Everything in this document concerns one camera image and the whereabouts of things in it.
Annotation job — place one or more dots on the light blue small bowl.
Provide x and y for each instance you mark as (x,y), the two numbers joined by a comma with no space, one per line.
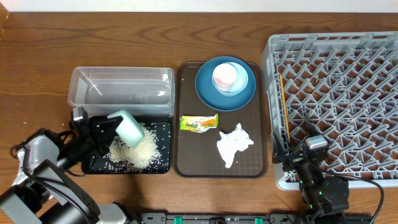
(241,82)

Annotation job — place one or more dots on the clear plastic bin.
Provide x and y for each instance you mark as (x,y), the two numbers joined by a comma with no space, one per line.
(142,91)

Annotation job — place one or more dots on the mint green bowl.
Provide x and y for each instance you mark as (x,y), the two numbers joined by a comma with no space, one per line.
(129,130)

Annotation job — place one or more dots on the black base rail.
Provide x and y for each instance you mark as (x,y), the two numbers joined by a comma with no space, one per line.
(273,217)

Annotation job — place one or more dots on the dark blue plate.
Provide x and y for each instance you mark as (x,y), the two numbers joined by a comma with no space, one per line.
(212,97)

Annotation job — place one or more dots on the brown serving tray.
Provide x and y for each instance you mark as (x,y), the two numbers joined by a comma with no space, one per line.
(196,154)

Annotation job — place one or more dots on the black plastic tray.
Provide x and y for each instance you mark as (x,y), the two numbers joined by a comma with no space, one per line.
(161,155)

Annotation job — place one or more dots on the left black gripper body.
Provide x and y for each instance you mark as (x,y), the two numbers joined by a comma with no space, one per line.
(82,146)

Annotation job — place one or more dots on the pink plastic cup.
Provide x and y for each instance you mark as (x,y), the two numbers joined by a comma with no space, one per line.
(224,77)

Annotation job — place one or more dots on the white tissue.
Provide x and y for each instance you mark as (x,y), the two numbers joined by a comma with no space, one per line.
(230,143)

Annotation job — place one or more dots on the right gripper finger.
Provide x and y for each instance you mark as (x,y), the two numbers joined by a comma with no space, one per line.
(278,154)
(311,128)

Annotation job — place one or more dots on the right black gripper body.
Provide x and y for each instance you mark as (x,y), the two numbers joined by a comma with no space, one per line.
(295,158)

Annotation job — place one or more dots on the green snack wrapper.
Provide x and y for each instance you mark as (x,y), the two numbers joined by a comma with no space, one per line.
(198,124)

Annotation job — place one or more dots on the grey dishwasher rack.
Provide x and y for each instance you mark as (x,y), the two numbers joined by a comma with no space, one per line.
(346,83)

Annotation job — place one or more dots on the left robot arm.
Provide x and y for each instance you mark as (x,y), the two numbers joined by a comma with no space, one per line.
(42,191)

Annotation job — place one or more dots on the white cooked rice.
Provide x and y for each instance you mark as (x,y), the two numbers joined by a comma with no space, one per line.
(136,154)

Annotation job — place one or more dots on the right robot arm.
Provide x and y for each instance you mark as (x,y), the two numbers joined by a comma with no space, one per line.
(326,196)

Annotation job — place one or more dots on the wooden chopstick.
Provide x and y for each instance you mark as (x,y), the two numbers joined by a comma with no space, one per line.
(284,108)

